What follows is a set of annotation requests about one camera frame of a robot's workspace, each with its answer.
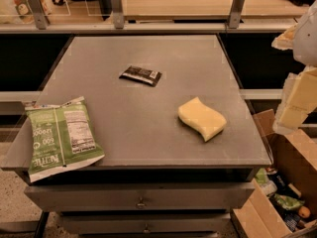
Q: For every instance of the green packet in box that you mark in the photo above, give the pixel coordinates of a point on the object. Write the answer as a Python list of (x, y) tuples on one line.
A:
[(287, 202)]

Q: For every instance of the cardboard box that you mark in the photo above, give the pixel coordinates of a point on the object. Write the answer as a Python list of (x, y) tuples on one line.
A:
[(295, 157)]

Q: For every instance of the yellow sponge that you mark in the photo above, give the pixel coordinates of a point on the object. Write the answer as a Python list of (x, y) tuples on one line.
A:
[(203, 119)]

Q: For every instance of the small black snack packet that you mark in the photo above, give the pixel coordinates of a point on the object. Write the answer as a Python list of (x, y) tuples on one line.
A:
[(143, 75)]

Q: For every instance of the left metal bracket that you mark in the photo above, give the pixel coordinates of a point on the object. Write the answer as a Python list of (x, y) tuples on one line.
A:
[(40, 18)]

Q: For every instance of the green jalapeno chip bag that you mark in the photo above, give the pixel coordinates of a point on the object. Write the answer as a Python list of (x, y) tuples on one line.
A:
[(63, 140)]

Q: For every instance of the orange ball in box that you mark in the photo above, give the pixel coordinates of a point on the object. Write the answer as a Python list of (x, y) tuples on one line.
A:
[(304, 212)]

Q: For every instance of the middle metal bracket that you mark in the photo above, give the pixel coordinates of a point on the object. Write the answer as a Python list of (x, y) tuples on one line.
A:
[(118, 15)]

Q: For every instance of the wooden table in background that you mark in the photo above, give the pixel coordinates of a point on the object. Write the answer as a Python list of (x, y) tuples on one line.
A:
[(217, 9)]

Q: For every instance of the upper grey drawer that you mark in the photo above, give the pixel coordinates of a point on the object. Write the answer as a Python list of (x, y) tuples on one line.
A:
[(140, 196)]

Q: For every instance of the lower grey drawer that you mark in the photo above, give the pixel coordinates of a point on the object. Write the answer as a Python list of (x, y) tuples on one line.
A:
[(144, 223)]

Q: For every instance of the snack bag top left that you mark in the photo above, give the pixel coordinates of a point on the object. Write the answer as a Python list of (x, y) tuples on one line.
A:
[(19, 11)]

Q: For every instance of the dark bottle in box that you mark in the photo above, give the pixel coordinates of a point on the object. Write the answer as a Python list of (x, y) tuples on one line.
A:
[(283, 187)]

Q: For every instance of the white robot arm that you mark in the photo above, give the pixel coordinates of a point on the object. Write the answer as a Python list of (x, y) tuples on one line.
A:
[(305, 38)]

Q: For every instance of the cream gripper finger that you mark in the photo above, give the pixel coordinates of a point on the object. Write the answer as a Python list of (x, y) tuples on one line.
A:
[(298, 100), (285, 40)]

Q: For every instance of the metal bracket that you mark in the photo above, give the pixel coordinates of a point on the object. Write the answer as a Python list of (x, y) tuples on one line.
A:
[(234, 17), (118, 15), (40, 18)]

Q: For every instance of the right metal bracket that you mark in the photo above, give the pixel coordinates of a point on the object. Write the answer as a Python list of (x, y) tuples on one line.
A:
[(234, 17)]

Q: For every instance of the grey drawer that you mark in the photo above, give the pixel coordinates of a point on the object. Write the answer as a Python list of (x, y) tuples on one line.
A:
[(144, 223), (140, 196)]

